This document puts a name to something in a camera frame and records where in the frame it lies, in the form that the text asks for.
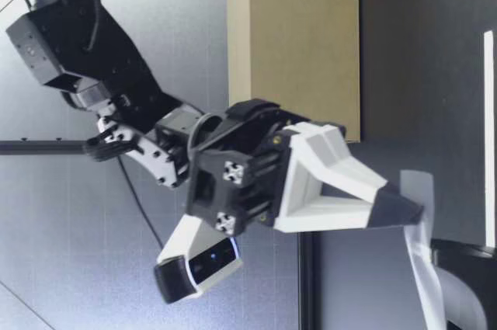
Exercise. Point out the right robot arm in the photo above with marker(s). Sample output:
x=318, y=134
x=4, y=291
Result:
x=116, y=58

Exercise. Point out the clear tape strip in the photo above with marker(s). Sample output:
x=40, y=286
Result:
x=418, y=254

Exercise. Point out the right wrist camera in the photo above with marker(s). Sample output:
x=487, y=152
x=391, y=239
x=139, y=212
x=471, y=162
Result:
x=211, y=268

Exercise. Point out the brown cardboard box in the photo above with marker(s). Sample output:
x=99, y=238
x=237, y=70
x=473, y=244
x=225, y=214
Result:
x=295, y=35

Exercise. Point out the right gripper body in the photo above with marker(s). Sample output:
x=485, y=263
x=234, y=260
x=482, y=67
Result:
x=217, y=186

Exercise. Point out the black tape dispenser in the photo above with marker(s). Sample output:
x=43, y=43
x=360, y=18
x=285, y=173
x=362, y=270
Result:
x=466, y=256

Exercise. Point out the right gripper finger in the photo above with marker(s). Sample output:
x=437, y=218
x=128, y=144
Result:
x=306, y=143

